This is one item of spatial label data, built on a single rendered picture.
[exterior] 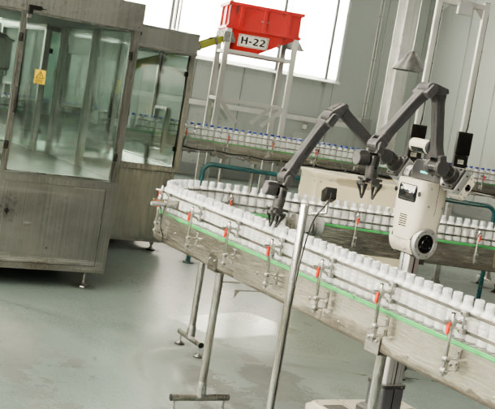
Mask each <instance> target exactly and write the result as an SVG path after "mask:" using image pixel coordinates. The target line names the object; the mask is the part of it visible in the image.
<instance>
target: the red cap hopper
mask: <svg viewBox="0 0 495 409"><path fill-rule="evenodd" d="M220 7H222V14H221V19H220V25H219V26H218V27H217V29H218V30H225V31H229V32H231V33H232V32H233V33H234V36H235V43H231V42H227V41H224V42H223V45H224V46H223V49H221V47H222V43H219V44H218V45H216V48H215V53H214V58H213V68H212V73H211V78H210V84H209V93H208V98H207V104H206V109H205V114H204V124H208V126H207V128H208V129H209V119H210V114H211V109H212V104H214V107H213V117H212V122H211V125H214V127H213V129H214V130H216V129H217V119H218V114H219V112H220V113H221V115H222V117H223V118H224V119H225V120H227V119H228V117H227V116H226V114H225V112H224V111H223V110H222V108H221V107H220V104H221V105H222V106H223V108H224V109H225V111H226V112H227V113H228V115H229V116H230V118H231V119H232V120H233V122H234V123H237V122H238V121H237V119H236V118H235V116H234V115H233V114H232V113H231V111H230V109H229V108H228V107H227V105H226V103H225V102H224V101H228V102H234V103H239V104H244V105H253V106H259V107H264V108H268V109H266V110H265V111H263V112H262V113H260V114H259V115H257V116H256V117H255V118H254V119H253V120H251V121H250V122H249V123H250V124H253V123H254V122H255V121H257V120H258V119H260V118H261V117H263V116H264V115H265V114H267V113H268V112H270V114H269V118H268V119H266V120H265V121H264V122H263V123H262V124H260V126H261V128H262V127H264V126H265V125H266V124H268V128H267V133H266V134H268V136H267V137H268V138H270V135H272V134H273V125H274V119H275V118H276V117H277V116H278V115H280V120H279V125H278V134H277V136H280V140H282V137H283V133H284V128H285V123H286V114H287V109H288V104H289V99H290V94H291V85H292V80H293V74H294V69H295V61H296V56H297V51H298V46H299V41H301V38H300V37H299V33H300V27H301V21H302V18H305V14H300V13H295V12H291V11H283V10H278V9H273V8H268V7H264V6H256V5H252V4H247V3H242V2H234V1H229V2H224V3H222V4H221V5H220ZM230 38H231V34H230ZM291 42H293V43H292V48H291V57H290V59H286V58H285V56H286V47H287V44H288V43H291ZM279 46H281V50H280V55H279V58H277V57H273V56H268V55H263V54H261V53H264V52H266V51H269V50H272V49H275V48H277V47H279ZM220 53H222V61H221V66H220V71H219V76H218V82H217V91H216V96H214V95H213V94H214V89H215V84H216V78H217V69H218V63H219V58H220ZM228 54H231V55H235V56H240V57H245V58H254V59H259V60H264V61H269V62H277V63H278V69H277V74H276V80H275V85H274V90H273V99H272V104H271V105H267V104H262V103H257V102H252V101H243V100H238V99H233V98H228V97H222V89H223V84H224V79H225V74H226V64H227V59H228ZM284 63H289V67H288V72H287V78H286V87H285V92H284V96H283V101H282V107H281V106H277V104H278V95H279V90H280V85H281V80H282V71H283V66H284ZM276 110H278V112H277V113H276ZM204 124H203V127H204ZM203 159H204V153H199V154H198V159H197V165H196V174H195V180H199V176H200V170H201V168H202V164H203ZM195 180H194V182H195ZM264 182H265V175H264V174H260V177H259V182H258V187H257V192H256V193H257V195H259V194H260V189H261V188H262V187H263V185H264Z"/></svg>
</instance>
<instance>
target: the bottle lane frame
mask: <svg viewBox="0 0 495 409"><path fill-rule="evenodd" d="M166 220H167V221H169V222H170V223H169V228H171V229H168V234H167V239H164V238H162V237H161V241H162V242H163V243H165V244H167V245H168V246H170V247H172V248H174V249H176V250H178V251H180V252H182V253H184V254H186V255H188V256H190V257H192V258H194V259H196V260H198V261H200V262H202V263H204V264H206V265H208V260H209V254H210V253H212V254H214V255H216V256H217V270H218V271H220V272H222V273H224V274H226V275H228V276H230V277H232V278H233V279H235V280H237V281H239V282H241V283H243V284H245V285H247V286H250V287H251V288H253V289H255V290H257V291H259V292H261V293H263V294H265V295H267V296H269V297H271V298H273V299H275V300H277V301H279V302H281V303H283V304H284V300H285V295H286V287H287V282H288V277H289V272H290V267H289V266H286V265H284V264H282V263H279V262H278V261H275V260H272V259H271V261H270V266H269V273H270V274H275V273H276V269H277V268H278V269H279V270H278V274H277V275H275V276H270V277H269V281H268V283H274V279H275V277H276V278H278V279H277V283H275V284H273V285H268V286H267V287H266V289H265V288H263V285H262V282H263V281H264V280H265V276H264V273H265V271H266V265H267V260H268V257H267V256H263V255H261V254H259V253H257V252H254V251H253V250H250V249H248V248H245V247H243V246H241V245H238V244H237V243H233V242H231V241H230V240H228V245H227V250H226V253H227V254H230V255H232V254H233V250H234V249H236V250H235V255H233V256H228V257H227V258H226V262H227V263H230V262H231V261H232V257H234V258H235V259H234V263H232V264H226V266H224V268H222V267H221V261H222V253H223V251H224V246H225V241H226V239H224V238H222V237H220V236H218V235H215V234H213V233H211V232H209V231H207V230H204V229H202V228H200V227H198V226H195V225H192V227H191V232H190V236H191V237H194V238H195V237H196V232H198V233H199V234H198V238H196V239H191V240H190V243H189V244H190V245H195V241H196V240H197V244H196V246H194V247H193V246H190V247H189V248H188V249H187V250H186V249H185V247H184V244H185V243H186V236H187V230H188V225H189V222H186V221H184V220H182V219H180V218H177V217H175V216H172V215H170V214H168V213H166ZM162 239H163V240H162ZM316 283H317V279H316V278H313V277H311V276H309V275H307V274H305V273H302V272H299V274H298V277H297V282H296V285H295V294H294V299H293V304H292V308H293V309H295V310H297V311H299V312H301V313H303V314H304V315H306V316H309V317H311V318H312V319H314V320H316V321H319V322H320V323H322V324H324V325H327V326H329V327H330V328H332V329H335V330H337V331H338V332H340V333H342V334H345V335H346V336H348V337H350V338H353V339H354V340H356V341H358V342H361V343H363V344H364V343H365V338H366V333H367V332H368V330H369V329H372V326H371V325H372V323H373V320H374V315H375V311H376V305H375V304H372V303H370V302H368V301H366V300H364V299H361V298H359V297H358V296H354V295H352V294H350V293H348V292H345V291H344V290H340V289H338V288H337V287H334V286H331V285H330V284H327V283H325V282H322V281H321V284H320V290H319V294H318V296H319V297H322V298H324V297H325V296H326V291H329V298H326V299H320V301H319V302H318V306H317V307H324V304H325V300H326V301H328V303H327V307H326V308H318V310H317V311H316V312H315V313H313V312H312V305H313V301H314V300H313V296H314V295H315V292H316ZM386 317H387V318H389V324H388V325H387V326H385V327H379V329H378V330H377V332H378V333H379V334H380V335H383V332H384V328H386V329H387V333H386V336H384V337H382V338H381V345H380V350H379V352H380V353H382V354H383V355H386V356H388V357H390V358H391V359H394V360H396V361H398V362H399V363H401V364H404V365H406V366H407V367H409V368H412V369H414V370H416V371H417V372H420V373H422V374H424V375H425V376H427V377H430V378H432V379H433V380H434V381H437V382H439V383H441V384H443V385H445V386H447V387H449V388H451V389H452V390H455V391H457V392H459V393H460V394H463V395H465V396H467V397H469V398H471V399H473V400H475V401H477V402H478V403H481V404H483V405H485V406H486V407H489V408H491V409H495V357H493V356H491V355H488V354H486V353H484V352H483V351H479V350H476V349H475V348H473V347H470V346H468V345H466V344H463V343H462V342H459V341H456V340H455V339H451V341H450V349H449V354H448V357H450V358H456V356H457V351H458V350H460V351H461V355H460V359H457V360H451V361H450V362H449V364H448V368H447V369H454V365H455V361H457V362H459V365H458V370H455V371H453V372H448V373H447V374H446V375H444V376H443V377H441V376H440V372H439V369H440V367H441V365H442V361H441V357H442V356H443V355H444V351H445V347H446V339H447V336H445V335H443V334H440V333H438V332H437V331H434V330H432V329H430V328H427V327H425V326H423V325H420V324H418V323H415V322H414V321H411V320H408V319H407V318H405V317H402V316H400V315H398V314H395V313H394V312H391V311H389V310H386V309H384V308H381V307H380V310H379V315H378V319H377V324H378V325H384V324H385V319H386Z"/></svg>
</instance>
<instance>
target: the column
mask: <svg viewBox="0 0 495 409"><path fill-rule="evenodd" d="M420 3H421V0H399V3H398V11H397V16H396V21H395V25H394V34H393V39H392V44H391V48H390V57H389V61H388V67H387V71H386V76H385V84H384V89H383V94H382V99H381V107H380V112H379V117H378V121H377V129H376V133H377V132H378V131H379V130H380V129H382V128H383V126H385V125H386V124H387V123H388V122H389V120H390V119H391V118H392V117H393V116H394V115H395V114H396V113H397V112H398V110H399V109H400V108H401V107H402V102H403V97H404V93H405V87H406V83H407V75H408V71H400V70H395V69H392V67H393V66H394V65H395V64H396V63H397V62H398V61H399V60H400V59H402V58H403V57H404V56H405V55H406V54H407V53H408V52H409V51H412V47H413V43H414V38H415V30H416V25H417V20H418V16H419V11H420ZM397 133H398V132H396V133H395V135H394V136H393V137H392V139H391V141H390V142H389V143H388V146H387V147H386V149H389V150H391V151H394V146H395V142H396V137H397Z"/></svg>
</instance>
